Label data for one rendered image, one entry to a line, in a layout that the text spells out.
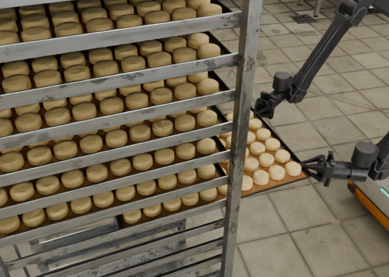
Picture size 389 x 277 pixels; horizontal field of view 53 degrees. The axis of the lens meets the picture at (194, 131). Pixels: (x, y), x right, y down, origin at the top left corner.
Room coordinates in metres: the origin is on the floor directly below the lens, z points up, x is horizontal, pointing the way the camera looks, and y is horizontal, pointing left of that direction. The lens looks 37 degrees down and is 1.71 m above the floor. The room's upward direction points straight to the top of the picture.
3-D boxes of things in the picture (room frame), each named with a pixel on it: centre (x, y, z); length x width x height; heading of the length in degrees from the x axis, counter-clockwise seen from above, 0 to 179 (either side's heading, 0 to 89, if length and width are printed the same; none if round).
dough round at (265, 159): (0.94, -0.23, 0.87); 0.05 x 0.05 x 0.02
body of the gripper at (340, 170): (0.90, -0.45, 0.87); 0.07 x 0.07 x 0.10; 82
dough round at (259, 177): (0.86, -0.20, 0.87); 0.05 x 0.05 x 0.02
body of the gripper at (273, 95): (1.29, -0.29, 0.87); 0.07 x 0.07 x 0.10; 52
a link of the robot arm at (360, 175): (0.90, -0.51, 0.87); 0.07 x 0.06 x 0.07; 82
